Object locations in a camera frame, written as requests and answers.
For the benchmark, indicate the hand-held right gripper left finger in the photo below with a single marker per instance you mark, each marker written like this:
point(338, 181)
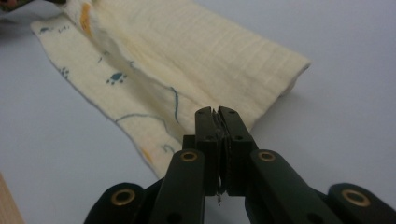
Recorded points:
point(208, 146)

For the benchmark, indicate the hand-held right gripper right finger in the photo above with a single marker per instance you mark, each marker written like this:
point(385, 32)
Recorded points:
point(236, 146)

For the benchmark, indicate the cream paw-print cloth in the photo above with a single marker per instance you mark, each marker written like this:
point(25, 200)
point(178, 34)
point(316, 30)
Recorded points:
point(193, 56)

